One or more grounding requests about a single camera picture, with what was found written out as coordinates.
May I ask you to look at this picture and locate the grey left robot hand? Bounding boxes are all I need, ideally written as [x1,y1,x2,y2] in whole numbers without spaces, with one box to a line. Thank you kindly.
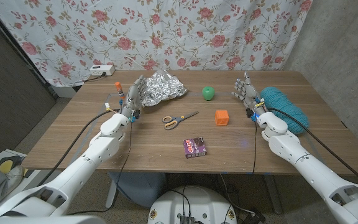
[120,74,149,121]

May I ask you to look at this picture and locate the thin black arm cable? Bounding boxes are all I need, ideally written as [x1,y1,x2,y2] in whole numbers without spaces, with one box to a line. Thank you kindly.
[67,119,134,216]
[252,119,258,175]

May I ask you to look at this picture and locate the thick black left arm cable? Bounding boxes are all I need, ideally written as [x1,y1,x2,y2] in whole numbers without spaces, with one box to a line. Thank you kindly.
[37,108,119,187]

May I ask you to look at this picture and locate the white table leg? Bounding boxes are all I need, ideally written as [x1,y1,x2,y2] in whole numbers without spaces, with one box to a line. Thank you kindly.
[105,179,119,208]

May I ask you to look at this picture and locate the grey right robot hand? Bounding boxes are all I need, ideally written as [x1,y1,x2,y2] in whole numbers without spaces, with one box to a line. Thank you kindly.
[231,71,267,118]

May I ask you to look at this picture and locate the purple box of matches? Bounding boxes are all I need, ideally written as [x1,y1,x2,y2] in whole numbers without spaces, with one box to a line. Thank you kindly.
[183,137,208,159]

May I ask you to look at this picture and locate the white sneaker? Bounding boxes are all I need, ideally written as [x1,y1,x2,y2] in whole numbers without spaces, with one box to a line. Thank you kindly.
[6,164,24,188]

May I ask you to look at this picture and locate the orange cube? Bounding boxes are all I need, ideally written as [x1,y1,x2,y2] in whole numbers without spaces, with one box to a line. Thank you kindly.
[214,109,230,126]

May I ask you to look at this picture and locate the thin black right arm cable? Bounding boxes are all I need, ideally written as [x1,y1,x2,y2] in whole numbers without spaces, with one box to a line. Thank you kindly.
[252,119,258,175]

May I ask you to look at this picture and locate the black power strip cord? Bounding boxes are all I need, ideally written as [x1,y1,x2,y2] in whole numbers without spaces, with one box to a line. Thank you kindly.
[83,72,108,83]

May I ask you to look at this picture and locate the teal yarn skein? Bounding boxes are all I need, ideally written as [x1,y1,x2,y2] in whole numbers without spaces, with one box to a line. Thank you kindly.
[259,86,310,135]

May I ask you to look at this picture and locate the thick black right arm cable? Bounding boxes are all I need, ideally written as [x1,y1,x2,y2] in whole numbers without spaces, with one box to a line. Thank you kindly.
[266,106,358,190]

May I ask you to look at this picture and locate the grey scissors with orange handles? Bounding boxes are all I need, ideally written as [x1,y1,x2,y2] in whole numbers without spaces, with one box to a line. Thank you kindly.
[162,111,200,131]

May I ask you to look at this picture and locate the white floor board yellow marks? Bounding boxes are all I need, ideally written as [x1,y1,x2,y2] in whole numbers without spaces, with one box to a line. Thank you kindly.
[0,149,42,191]

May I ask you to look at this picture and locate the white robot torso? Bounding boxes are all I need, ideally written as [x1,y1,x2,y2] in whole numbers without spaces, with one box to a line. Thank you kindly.
[147,185,238,224]

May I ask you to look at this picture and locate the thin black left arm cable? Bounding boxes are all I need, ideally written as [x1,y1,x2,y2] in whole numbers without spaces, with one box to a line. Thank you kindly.
[67,119,134,216]

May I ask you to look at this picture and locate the blue-grey stool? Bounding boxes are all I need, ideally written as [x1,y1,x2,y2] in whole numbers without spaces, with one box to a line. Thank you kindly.
[108,172,167,208]

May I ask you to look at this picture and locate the glue stick with orange cap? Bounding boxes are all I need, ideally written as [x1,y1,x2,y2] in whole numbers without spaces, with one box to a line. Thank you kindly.
[114,82,126,100]

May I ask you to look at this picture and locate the green toy apple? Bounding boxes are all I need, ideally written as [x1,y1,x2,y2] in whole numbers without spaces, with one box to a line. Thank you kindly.
[201,86,216,101]

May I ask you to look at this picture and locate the crumpled aluminum foil sheet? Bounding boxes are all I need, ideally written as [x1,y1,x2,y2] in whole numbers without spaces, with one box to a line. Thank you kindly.
[137,70,188,108]

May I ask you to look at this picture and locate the white power strip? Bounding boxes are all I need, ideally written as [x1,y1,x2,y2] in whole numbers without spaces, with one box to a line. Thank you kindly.
[89,64,116,77]

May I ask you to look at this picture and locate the grey table leg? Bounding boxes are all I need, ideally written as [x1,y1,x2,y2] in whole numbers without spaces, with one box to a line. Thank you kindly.
[262,174,283,215]

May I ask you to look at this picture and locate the floral print backdrop cloth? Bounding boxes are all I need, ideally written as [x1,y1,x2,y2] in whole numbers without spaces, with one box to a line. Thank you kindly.
[0,0,313,88]

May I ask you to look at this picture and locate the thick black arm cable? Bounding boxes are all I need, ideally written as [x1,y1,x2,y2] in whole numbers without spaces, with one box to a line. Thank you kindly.
[37,108,119,187]
[266,106,358,190]

